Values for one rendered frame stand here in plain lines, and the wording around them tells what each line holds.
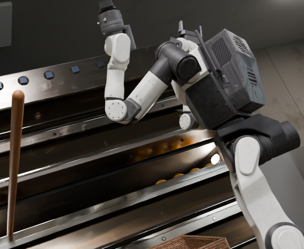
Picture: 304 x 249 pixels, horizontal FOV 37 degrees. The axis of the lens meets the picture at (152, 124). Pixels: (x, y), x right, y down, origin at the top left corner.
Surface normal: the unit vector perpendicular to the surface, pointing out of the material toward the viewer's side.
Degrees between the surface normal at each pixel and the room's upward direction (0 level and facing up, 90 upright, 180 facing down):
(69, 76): 90
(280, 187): 90
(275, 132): 90
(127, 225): 70
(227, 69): 90
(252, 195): 115
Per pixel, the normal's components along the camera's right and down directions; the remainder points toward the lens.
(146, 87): -0.23, -0.09
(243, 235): 0.12, -0.70
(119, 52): 0.41, -0.05
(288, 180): 0.28, -0.43
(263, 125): -0.03, -0.33
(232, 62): -0.55, -0.06
